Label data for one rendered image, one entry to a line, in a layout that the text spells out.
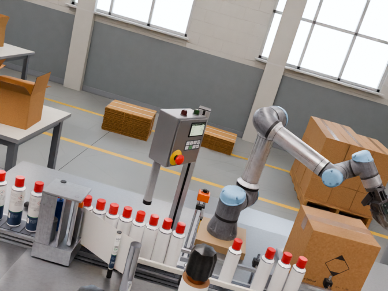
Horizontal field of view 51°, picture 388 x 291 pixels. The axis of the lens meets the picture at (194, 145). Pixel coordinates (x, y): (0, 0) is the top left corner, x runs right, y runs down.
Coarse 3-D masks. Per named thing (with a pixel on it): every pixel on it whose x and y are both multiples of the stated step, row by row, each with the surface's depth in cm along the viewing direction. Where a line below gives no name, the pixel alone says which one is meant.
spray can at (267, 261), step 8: (272, 248) 154; (264, 256) 154; (272, 256) 153; (264, 264) 153; (272, 264) 153; (256, 272) 156; (264, 272) 154; (256, 280) 156; (264, 280) 155; (256, 288) 156
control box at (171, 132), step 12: (168, 120) 144; (180, 120) 141; (192, 120) 146; (204, 120) 152; (156, 132) 148; (168, 132) 144; (180, 132) 144; (156, 144) 148; (168, 144) 145; (180, 144) 147; (156, 156) 149; (168, 156) 146; (192, 156) 156
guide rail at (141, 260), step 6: (144, 264) 156; (150, 264) 155; (156, 264) 155; (162, 264) 155; (168, 270) 155; (174, 270) 155; (180, 270) 155; (210, 282) 155; (216, 282) 155; (222, 282) 155; (228, 282) 156; (228, 288) 155; (234, 288) 155; (240, 288) 155; (246, 288) 155
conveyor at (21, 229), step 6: (6, 216) 164; (0, 222) 159; (24, 222) 163; (6, 228) 157; (12, 228) 158; (18, 228) 159; (24, 228) 160; (30, 234) 157; (90, 252) 156; (138, 264) 157; (150, 270) 156; (156, 270) 157; (162, 270) 158; (174, 276) 158; (216, 276) 164; (234, 282) 163; (216, 288) 156
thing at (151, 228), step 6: (156, 216) 154; (150, 222) 153; (156, 222) 153; (150, 228) 153; (156, 228) 154; (144, 234) 155; (150, 234) 154; (156, 234) 155; (144, 240) 155; (150, 240) 154; (144, 246) 155; (150, 246) 155; (144, 252) 156; (150, 252) 157; (144, 258) 157; (150, 258) 159
